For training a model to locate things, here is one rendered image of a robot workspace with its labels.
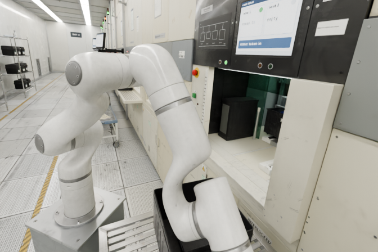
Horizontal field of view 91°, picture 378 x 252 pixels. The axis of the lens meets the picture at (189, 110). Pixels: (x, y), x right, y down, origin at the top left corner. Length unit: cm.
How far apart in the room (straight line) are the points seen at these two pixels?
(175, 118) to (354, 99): 45
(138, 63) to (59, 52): 1400
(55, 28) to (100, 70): 1397
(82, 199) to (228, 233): 67
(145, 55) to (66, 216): 80
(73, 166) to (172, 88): 60
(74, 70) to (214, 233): 46
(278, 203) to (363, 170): 28
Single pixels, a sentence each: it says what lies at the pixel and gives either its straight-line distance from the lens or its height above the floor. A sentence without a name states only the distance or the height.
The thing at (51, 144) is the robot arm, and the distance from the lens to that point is 79.
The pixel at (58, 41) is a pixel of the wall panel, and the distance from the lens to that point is 1440.
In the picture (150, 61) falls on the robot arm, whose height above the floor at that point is 143.
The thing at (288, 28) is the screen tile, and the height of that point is 156.
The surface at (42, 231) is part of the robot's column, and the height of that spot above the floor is 76.
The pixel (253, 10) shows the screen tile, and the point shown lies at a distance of 88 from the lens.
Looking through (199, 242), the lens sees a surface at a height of 77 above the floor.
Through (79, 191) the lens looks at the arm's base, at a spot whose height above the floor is 90.
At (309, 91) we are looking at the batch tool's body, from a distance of 62.
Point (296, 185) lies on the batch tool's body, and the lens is 71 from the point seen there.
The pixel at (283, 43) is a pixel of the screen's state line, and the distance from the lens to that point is 75.
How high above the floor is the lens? 145
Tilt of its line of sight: 16 degrees down
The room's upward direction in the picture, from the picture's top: 4 degrees clockwise
